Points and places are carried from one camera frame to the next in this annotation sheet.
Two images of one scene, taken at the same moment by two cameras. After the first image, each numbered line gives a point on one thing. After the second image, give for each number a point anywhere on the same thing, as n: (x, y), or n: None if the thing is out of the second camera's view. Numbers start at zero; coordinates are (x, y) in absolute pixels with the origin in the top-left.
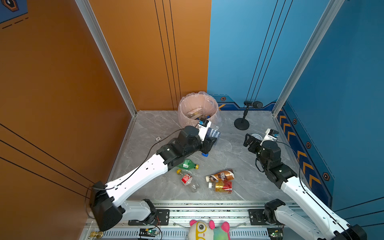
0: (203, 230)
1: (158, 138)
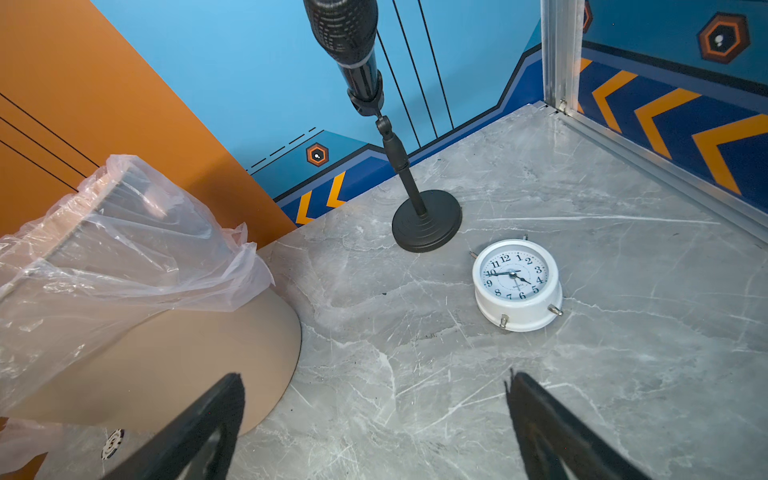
0: None
1: (112, 443)
